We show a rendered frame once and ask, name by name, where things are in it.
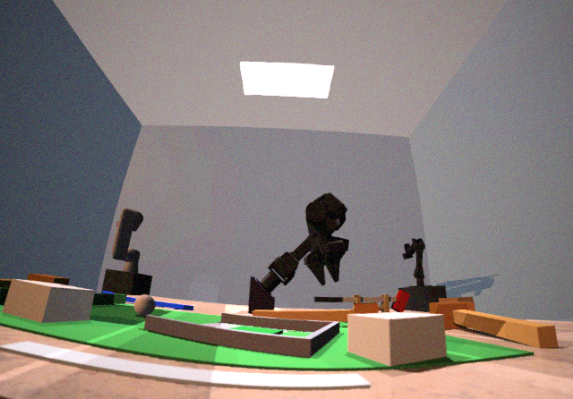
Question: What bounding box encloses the tan box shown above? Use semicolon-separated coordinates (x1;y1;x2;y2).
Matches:
347;312;448;366
2;278;95;323

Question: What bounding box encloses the green putting mat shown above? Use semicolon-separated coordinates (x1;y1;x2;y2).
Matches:
0;303;534;371

